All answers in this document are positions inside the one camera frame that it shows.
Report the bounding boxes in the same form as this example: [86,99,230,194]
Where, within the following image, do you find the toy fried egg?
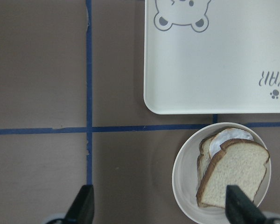
[209,128,254,158]

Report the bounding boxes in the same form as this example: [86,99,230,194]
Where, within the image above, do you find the cream bear serving tray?
[143,0,280,114]

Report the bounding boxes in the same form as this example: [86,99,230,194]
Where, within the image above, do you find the cream round plate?
[172,122,266,224]

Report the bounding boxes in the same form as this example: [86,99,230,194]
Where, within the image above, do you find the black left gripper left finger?
[64,185,94,224]

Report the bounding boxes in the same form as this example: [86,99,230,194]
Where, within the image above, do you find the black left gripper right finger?
[225,185,266,224]

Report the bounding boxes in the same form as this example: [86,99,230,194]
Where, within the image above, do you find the bread slice on plate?
[196,127,236,187]

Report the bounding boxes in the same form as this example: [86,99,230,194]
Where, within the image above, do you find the bread slice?
[196,139,270,209]
[196,127,236,187]

